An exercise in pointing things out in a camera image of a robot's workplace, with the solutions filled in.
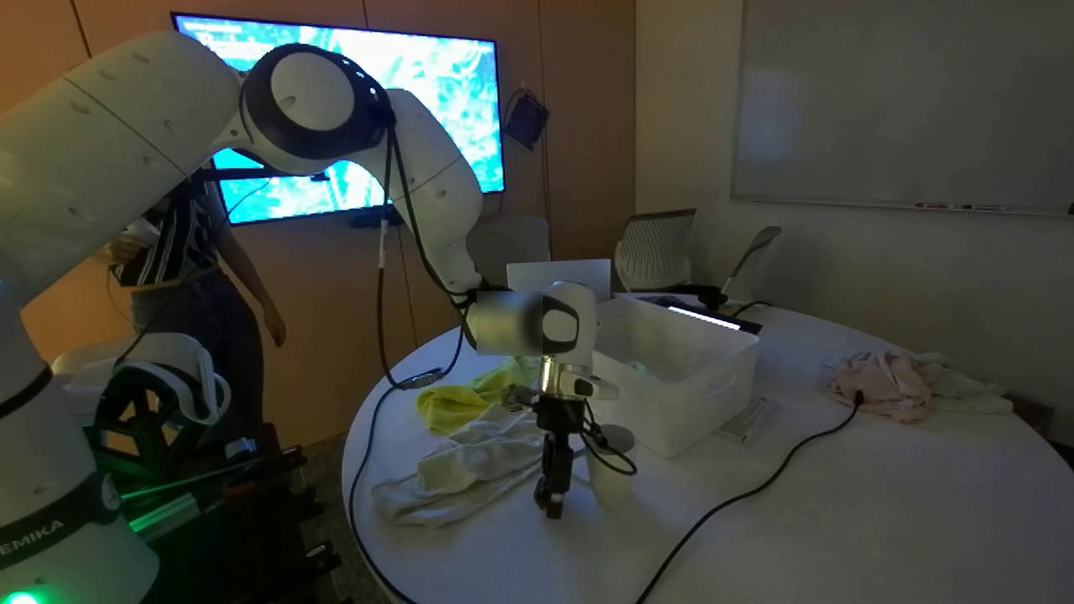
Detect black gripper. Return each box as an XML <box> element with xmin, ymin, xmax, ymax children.
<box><xmin>512</xmin><ymin>358</ymin><xmax>592</xmax><ymax>518</ymax></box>

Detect white grey towel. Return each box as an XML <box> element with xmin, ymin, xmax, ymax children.
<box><xmin>372</xmin><ymin>411</ymin><xmax>544</xmax><ymax>528</ymax></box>

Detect white plastic basket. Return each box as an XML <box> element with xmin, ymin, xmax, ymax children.
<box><xmin>595</xmin><ymin>298</ymin><xmax>760</xmax><ymax>461</ymax></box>

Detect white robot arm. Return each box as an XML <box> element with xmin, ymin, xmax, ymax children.
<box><xmin>0</xmin><ymin>30</ymin><xmax>598</xmax><ymax>604</ymax></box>

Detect white ceramic mug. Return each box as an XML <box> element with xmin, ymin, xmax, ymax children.
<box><xmin>592</xmin><ymin>426</ymin><xmax>635</xmax><ymax>478</ymax></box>

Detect yellow towel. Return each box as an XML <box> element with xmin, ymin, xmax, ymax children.
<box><xmin>415</xmin><ymin>369</ymin><xmax>522</xmax><ymax>436</ymax></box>

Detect silver laptop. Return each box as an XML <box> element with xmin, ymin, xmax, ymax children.
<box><xmin>508</xmin><ymin>260</ymin><xmax>610</xmax><ymax>298</ymax></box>

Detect tablet with lit screen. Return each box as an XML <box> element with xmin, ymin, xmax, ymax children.
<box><xmin>657</xmin><ymin>298</ymin><xmax>763</xmax><ymax>335</ymax></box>

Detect pink cloth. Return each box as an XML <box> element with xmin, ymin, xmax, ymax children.
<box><xmin>832</xmin><ymin>353</ymin><xmax>932</xmax><ymax>422</ymax></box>

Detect white headset on stand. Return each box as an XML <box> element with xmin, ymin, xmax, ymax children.
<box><xmin>91</xmin><ymin>334</ymin><xmax>231</xmax><ymax>463</ymax></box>

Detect person in striped shirt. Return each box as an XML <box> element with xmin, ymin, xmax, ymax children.
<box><xmin>109</xmin><ymin>181</ymin><xmax>287</xmax><ymax>436</ymax></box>

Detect whiteboard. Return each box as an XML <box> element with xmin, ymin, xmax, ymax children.
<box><xmin>733</xmin><ymin>0</ymin><xmax>1074</xmax><ymax>217</ymax></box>

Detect black cable on table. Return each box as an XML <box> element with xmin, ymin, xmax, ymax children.
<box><xmin>635</xmin><ymin>385</ymin><xmax>866</xmax><ymax>604</ymax></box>

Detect wall monitor screen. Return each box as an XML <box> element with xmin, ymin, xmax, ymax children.
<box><xmin>173</xmin><ymin>11</ymin><xmax>508</xmax><ymax>225</ymax></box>

